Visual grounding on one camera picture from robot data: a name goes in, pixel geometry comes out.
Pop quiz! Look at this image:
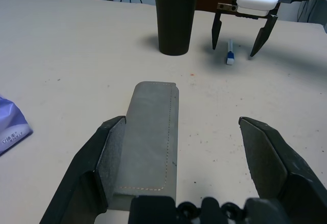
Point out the purple tissue pack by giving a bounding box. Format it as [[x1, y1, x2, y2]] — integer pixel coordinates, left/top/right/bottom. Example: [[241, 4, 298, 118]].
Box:
[[0, 93, 34, 156]]

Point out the grey glasses case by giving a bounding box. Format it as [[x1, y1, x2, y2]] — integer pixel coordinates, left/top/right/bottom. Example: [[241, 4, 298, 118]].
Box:
[[98, 81, 180, 212]]

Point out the white marker blue cap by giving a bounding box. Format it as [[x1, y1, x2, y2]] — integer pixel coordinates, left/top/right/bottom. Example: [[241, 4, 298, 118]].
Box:
[[225, 39, 236, 65]]

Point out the black cup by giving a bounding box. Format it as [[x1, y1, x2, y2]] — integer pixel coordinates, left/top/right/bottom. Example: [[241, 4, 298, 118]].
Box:
[[152, 0, 202, 56]]

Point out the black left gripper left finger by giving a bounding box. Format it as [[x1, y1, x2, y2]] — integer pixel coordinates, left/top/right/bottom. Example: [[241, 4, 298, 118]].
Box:
[[39, 116, 128, 224]]

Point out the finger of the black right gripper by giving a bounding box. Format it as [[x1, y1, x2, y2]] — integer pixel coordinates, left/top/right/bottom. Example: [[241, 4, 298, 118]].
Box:
[[249, 15, 278, 58], [212, 11, 223, 51]]

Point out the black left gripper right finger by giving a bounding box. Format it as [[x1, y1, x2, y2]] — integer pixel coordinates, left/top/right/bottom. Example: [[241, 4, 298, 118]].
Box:
[[238, 116, 327, 224]]

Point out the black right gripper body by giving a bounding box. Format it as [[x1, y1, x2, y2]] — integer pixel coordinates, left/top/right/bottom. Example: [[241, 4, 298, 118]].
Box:
[[217, 3, 279, 21]]

